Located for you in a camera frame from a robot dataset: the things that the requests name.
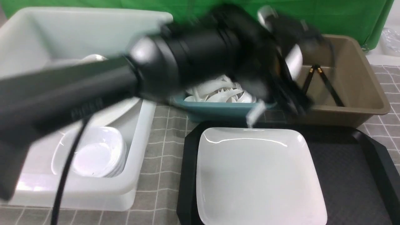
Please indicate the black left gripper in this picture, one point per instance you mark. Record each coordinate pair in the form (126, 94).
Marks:
(274, 58)

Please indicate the black chopstick gold band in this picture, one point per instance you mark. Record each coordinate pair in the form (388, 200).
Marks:
(309, 78)

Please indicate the white square rice plate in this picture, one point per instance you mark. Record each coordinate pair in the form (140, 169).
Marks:
(257, 177)

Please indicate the white ceramic soup spoon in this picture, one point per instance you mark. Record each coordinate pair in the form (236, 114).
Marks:
(254, 114)

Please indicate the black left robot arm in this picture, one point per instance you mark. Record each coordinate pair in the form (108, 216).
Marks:
(225, 40)

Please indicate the white square plate in bin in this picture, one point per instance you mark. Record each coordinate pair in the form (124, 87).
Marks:
(112, 113)

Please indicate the white spoon front pile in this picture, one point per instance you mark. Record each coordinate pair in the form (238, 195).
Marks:
(219, 90)

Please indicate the teal plastic bin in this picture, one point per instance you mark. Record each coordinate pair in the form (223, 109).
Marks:
(213, 111)

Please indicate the black chopstick in bin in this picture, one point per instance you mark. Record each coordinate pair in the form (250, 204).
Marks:
(329, 87)

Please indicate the green backdrop cloth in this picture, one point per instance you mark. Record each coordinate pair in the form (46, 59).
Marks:
(362, 20)

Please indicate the brown plastic bin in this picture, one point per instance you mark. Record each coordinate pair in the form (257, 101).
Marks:
(352, 78)

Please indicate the clear plastic bag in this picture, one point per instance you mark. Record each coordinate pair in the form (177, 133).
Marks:
(390, 42)

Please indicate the black serving tray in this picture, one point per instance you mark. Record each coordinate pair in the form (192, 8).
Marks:
(359, 181)

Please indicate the grey checked tablecloth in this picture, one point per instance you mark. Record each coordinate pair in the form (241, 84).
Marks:
(155, 200)

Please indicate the stacked small white bowl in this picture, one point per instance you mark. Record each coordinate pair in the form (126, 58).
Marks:
(101, 153)

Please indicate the large white plastic bin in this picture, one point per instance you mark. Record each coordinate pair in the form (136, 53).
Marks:
(38, 37)

